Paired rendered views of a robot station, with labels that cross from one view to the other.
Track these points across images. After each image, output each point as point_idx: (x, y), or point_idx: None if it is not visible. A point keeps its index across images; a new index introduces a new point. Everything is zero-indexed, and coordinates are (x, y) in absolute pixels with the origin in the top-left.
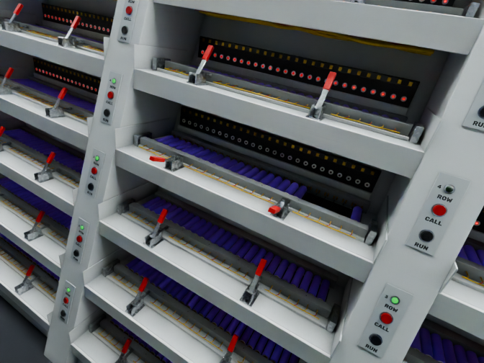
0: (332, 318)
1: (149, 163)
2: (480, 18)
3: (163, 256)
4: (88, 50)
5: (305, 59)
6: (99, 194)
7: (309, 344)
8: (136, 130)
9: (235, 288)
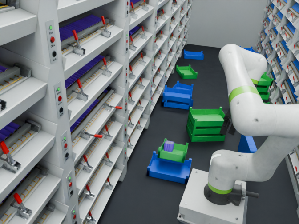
0: (114, 118)
1: (85, 146)
2: (117, 25)
3: (95, 164)
4: (17, 152)
5: None
6: (74, 188)
7: (120, 127)
8: None
9: (105, 142)
